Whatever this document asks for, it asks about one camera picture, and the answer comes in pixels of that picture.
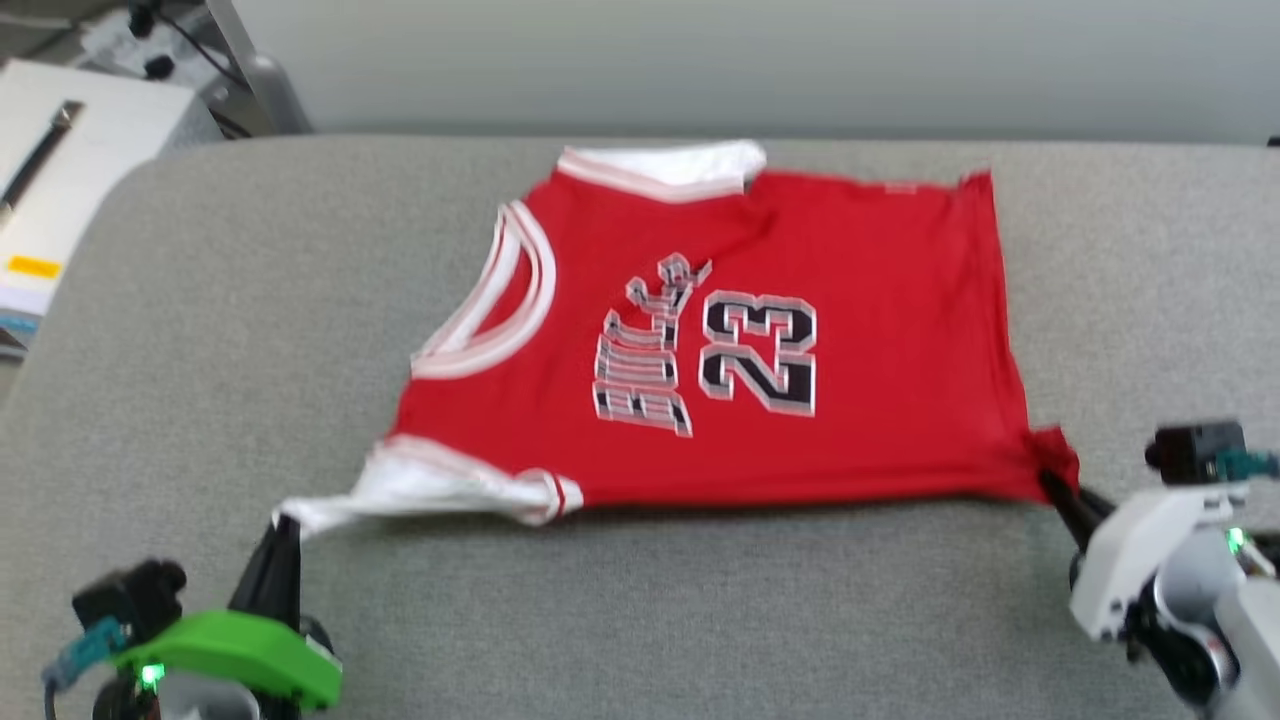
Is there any red basketball jersey white trim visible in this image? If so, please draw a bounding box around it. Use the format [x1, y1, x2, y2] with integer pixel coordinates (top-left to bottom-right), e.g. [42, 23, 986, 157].
[272, 140, 1081, 541]

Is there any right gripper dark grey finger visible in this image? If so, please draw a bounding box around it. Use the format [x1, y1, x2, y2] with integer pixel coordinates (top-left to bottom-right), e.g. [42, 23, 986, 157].
[1044, 488, 1099, 553]
[1040, 468, 1115, 523]

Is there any white box with black strap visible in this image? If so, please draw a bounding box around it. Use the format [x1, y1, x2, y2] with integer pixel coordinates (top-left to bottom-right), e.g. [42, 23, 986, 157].
[0, 58, 196, 356]

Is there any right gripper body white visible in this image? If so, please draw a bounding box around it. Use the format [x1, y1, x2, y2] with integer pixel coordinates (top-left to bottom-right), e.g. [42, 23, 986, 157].
[1068, 484, 1253, 643]

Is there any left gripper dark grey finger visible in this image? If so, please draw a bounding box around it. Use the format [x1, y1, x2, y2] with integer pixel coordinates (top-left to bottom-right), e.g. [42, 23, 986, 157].
[274, 516, 304, 631]
[228, 518, 277, 619]

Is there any black strap with metal ends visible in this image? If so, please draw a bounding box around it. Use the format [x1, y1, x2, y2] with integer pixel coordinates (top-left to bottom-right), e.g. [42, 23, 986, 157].
[0, 100, 86, 216]

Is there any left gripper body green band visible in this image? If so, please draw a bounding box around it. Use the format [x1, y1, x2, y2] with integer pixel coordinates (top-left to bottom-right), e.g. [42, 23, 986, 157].
[110, 608, 344, 713]

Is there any black cable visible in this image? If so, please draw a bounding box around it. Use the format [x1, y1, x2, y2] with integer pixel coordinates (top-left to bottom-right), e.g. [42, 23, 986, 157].
[130, 0, 253, 141]

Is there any white metal frame post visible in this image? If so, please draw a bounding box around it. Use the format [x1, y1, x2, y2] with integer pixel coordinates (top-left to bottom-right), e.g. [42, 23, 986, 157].
[205, 0, 313, 136]

